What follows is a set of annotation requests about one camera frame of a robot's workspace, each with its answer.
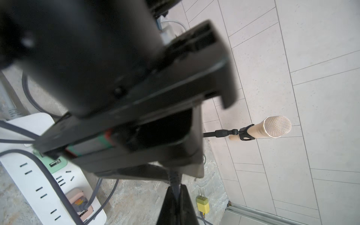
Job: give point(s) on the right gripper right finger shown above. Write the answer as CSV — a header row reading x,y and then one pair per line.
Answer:
x,y
186,212

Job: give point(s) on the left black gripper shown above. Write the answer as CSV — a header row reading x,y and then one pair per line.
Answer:
x,y
105,61

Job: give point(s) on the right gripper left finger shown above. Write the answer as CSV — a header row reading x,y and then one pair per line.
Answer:
x,y
168,213

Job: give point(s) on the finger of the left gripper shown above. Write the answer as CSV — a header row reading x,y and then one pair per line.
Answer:
x,y
147,152

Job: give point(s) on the yellow charger plug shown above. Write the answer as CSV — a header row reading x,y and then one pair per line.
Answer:
x,y
203,204

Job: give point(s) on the pink charger plug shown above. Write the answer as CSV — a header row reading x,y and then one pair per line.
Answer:
x,y
78,200

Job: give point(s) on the green charger plug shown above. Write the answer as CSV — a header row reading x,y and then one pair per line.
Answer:
x,y
53,165

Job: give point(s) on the white power strip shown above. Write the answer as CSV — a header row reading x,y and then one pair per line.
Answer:
x,y
33,184

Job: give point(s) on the beige microphone on stand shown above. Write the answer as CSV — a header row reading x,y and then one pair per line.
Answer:
x,y
270,127

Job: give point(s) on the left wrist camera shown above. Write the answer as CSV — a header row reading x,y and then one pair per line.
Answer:
x,y
170,29

